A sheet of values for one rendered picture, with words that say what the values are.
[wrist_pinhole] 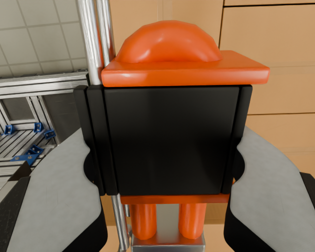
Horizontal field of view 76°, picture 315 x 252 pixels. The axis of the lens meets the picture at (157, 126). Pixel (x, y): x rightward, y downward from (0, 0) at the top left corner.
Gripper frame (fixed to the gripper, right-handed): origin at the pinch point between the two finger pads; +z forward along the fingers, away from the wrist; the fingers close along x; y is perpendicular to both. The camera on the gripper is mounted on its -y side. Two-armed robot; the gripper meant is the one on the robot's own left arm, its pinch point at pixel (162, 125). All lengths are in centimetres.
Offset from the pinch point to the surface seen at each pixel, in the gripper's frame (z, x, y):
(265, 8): 66, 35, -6
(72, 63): 120, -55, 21
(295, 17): 66, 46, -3
